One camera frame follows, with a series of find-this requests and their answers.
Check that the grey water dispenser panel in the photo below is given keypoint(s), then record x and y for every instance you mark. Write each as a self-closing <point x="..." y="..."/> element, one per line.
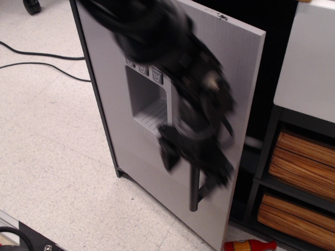
<point x="153" y="98"/>

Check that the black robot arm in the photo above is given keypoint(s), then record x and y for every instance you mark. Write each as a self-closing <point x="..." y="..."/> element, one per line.
<point x="159" y="33"/>

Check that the upper woven wooden basket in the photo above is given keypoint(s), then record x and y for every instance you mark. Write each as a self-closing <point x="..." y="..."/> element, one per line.
<point x="305" y="163"/>

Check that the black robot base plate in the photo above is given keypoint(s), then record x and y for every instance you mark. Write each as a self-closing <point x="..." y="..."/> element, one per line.
<point x="38" y="241"/>

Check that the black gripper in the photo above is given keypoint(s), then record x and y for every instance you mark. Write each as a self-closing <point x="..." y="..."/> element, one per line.
<point x="203" y="153"/>

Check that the black caster wheel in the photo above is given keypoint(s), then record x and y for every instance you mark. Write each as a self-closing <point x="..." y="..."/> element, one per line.
<point x="32" y="6"/>

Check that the white toy item on shelf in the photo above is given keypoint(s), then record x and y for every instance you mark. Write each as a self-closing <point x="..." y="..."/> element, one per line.
<point x="253" y="142"/>

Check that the lower woven wooden basket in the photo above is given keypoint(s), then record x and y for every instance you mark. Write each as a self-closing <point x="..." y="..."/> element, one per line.
<point x="297" y="221"/>

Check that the dark grey fridge cabinet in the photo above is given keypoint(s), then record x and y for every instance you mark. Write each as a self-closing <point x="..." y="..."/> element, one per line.
<point x="267" y="119"/>

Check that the woven wooden basket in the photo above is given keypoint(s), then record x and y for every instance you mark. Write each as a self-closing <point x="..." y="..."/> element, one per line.
<point x="297" y="221"/>
<point x="305" y="163"/>

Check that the black cylindrical door handle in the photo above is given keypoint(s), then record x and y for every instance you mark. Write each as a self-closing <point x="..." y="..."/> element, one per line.
<point x="196" y="189"/>

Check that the red toy ketchup bottle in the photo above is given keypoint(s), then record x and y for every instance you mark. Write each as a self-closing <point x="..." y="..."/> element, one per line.
<point x="250" y="245"/>

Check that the grey toy fridge door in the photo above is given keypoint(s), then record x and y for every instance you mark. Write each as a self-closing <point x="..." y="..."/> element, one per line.
<point x="238" y="47"/>

